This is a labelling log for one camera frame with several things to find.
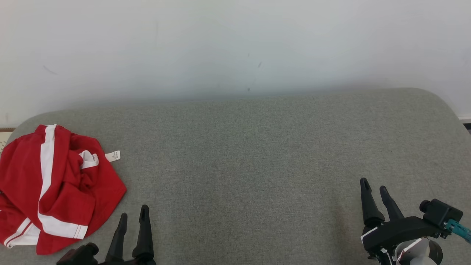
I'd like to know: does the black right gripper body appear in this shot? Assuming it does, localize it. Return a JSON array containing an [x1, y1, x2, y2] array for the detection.
[[361, 216, 443, 254]]

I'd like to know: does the red basketball jersey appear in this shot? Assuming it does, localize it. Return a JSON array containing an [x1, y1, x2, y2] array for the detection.
[[0, 132, 127, 255]]

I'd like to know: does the teal camera cable connector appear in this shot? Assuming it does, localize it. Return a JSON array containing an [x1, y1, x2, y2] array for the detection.
[[443, 219, 471, 243]]

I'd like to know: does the grey fabric sofa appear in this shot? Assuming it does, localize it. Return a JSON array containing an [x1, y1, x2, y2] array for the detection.
[[0, 88, 471, 265]]

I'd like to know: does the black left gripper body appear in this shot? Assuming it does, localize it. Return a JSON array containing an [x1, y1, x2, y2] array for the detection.
[[96, 257, 157, 265]]

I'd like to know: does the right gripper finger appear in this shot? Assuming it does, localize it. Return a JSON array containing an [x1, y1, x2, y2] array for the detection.
[[379, 185, 405, 222], [360, 178, 386, 227]]

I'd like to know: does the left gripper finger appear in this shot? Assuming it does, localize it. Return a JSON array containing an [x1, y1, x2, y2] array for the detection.
[[132, 205, 155, 260], [105, 212, 128, 263]]

